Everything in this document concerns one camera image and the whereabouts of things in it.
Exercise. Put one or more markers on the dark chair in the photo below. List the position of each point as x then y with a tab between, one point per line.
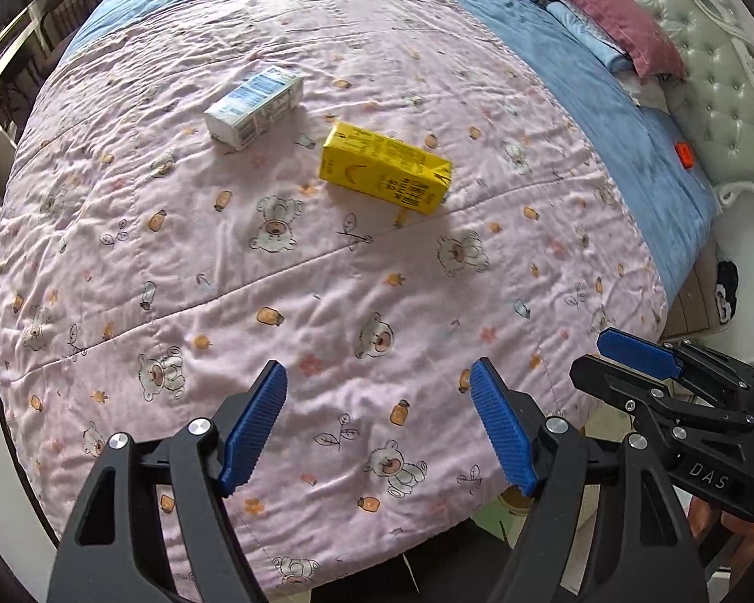
44	6

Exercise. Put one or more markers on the yellow drink carton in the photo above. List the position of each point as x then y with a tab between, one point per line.
383	166

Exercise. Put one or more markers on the tufted grey-green headboard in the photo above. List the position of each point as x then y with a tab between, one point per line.
716	63

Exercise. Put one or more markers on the person's right hand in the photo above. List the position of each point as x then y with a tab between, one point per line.
748	540

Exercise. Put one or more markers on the white and blue carton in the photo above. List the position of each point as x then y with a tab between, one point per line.
254	107

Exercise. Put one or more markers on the black and white slipper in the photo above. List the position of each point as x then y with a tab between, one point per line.
726	292

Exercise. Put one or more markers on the maroon pillow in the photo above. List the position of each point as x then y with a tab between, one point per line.
616	19

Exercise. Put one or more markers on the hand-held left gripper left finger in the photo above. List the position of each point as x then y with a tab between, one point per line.
251	433

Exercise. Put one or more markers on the blue blanket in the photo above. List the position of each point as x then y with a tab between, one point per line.
578	113

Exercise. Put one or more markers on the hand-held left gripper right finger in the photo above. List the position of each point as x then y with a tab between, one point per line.
502	433

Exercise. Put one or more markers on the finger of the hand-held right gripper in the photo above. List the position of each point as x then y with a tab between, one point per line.
609	383
634	353

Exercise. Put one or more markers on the small orange object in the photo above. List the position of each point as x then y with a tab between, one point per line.
685	155

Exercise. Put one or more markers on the pink bear-print blanket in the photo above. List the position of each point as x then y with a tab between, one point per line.
226	276

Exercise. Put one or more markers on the blue pillow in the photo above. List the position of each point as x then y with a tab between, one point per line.
587	34

